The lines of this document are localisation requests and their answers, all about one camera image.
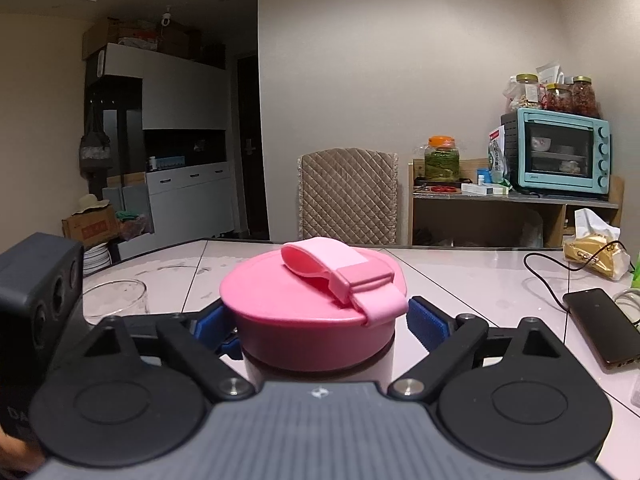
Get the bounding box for pink jar lid with strap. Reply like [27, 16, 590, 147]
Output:
[219, 237, 408, 364]

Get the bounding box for pink Hello Kitty food jar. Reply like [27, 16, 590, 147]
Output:
[242, 335, 395, 388]

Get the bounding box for white kitchen cabinet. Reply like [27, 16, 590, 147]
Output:
[84, 44, 238, 259]

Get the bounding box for person's left hand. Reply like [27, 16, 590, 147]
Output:
[0, 431, 46, 474]

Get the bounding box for stack of white plates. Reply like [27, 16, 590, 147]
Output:
[84, 243, 112, 276]

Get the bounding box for clear drinking glass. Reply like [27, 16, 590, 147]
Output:
[82, 280, 149, 325]

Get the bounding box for cardboard box on floor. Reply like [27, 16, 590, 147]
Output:
[62, 206, 120, 248]

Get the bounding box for black smartphone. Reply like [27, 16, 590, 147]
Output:
[563, 288, 640, 370]

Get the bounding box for straw hat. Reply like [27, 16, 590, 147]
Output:
[75, 193, 110, 214]

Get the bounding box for green tissue box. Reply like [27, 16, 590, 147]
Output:
[631, 255, 640, 289]

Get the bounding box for hanging grey bag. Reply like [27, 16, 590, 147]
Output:
[78, 102, 113, 180]

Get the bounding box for wooden shelf unit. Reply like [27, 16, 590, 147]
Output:
[408, 159, 625, 249]

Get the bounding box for red white package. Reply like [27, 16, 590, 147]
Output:
[488, 126, 511, 188]

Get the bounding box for green pickle jar orange lid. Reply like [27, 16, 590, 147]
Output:
[424, 136, 460, 183]

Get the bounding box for teal toaster oven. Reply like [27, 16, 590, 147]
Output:
[501, 108, 612, 196]

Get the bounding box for quilted beige chair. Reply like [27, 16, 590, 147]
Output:
[297, 148, 399, 246]

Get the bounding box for glass jar red contents middle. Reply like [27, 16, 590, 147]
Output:
[541, 84, 573, 114]

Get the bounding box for glass jar pale contents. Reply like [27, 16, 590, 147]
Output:
[509, 73, 540, 110]

